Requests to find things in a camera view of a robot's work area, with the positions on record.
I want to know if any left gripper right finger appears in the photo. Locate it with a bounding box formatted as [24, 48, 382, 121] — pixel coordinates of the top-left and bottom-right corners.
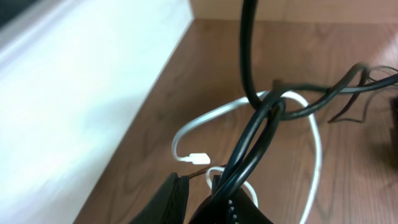
[189, 186, 272, 224]

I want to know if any white USB cable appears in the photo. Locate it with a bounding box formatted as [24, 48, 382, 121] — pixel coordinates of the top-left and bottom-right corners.
[171, 90, 323, 224]

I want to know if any wooden side board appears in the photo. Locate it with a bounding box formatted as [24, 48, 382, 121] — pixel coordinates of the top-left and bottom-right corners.
[190, 0, 397, 23]

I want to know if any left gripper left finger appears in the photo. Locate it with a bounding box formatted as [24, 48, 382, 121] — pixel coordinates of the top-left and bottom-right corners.
[129, 172, 189, 224]

